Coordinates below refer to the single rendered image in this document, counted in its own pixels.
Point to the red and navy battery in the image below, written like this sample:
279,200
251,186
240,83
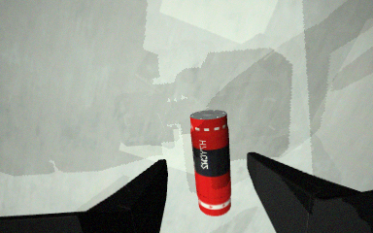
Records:
211,158

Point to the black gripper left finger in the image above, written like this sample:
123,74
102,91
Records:
137,207

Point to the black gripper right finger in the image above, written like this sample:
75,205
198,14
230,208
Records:
297,202

